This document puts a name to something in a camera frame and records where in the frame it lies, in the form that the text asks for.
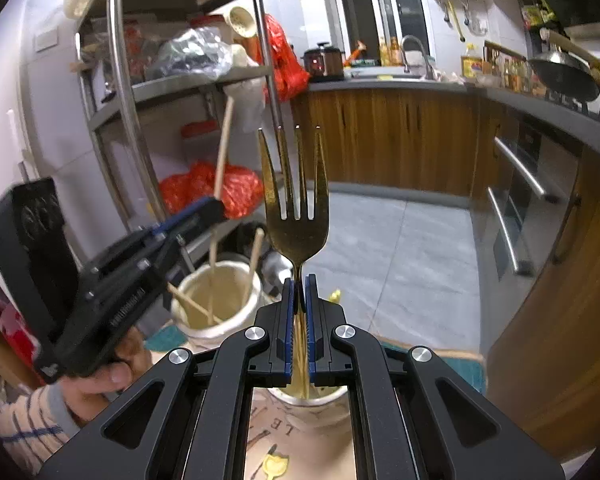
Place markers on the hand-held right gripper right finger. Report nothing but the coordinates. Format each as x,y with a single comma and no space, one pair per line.
310,320

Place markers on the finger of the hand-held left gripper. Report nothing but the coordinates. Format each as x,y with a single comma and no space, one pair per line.
205,222
185,216

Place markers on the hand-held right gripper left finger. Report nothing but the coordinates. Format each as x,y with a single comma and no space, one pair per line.
290,320

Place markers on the floral ceramic utensil holder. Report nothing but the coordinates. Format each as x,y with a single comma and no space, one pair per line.
235,280

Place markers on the gold fork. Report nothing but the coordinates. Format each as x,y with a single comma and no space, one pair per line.
295,240

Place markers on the person's left hand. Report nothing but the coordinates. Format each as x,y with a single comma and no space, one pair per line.
110,375

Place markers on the crumpled red plastic bag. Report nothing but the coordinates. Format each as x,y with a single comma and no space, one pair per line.
240,190

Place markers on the red lid container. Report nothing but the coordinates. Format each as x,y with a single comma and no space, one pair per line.
197,130

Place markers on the printed teal table cloth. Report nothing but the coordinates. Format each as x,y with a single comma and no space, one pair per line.
275,430

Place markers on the metal shelf rack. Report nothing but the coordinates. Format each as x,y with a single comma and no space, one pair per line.
180,85

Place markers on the clear plastic bag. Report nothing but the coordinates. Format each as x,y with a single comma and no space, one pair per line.
190,55

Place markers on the hanging red plastic bag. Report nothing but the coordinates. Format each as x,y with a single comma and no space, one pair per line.
287,70

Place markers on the wooden base cabinet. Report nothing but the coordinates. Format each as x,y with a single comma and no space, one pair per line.
380,135

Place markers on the dark red rice cooker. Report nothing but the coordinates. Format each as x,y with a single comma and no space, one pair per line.
325,62

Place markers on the cream strainer ladle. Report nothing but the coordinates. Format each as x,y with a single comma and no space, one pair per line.
242,20

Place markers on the orange kitchen tool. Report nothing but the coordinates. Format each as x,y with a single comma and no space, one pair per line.
355,52

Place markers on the amber bottle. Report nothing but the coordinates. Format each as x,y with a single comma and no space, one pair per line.
394,52
382,52

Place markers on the built-in steel appliance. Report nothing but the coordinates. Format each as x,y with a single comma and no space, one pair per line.
520,165

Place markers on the steel faucet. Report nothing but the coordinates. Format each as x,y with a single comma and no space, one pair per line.
406,55

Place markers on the kitchen window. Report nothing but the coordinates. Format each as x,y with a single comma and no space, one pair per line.
400,5

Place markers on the yellow oil bottle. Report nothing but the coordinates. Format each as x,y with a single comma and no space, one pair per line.
471,65

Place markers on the row of seasoning bottles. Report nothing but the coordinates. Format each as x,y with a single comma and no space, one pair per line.
510,72

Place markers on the dark wok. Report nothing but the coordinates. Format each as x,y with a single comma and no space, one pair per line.
565,77

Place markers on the white wall switch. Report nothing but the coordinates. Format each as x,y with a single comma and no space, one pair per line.
45,40

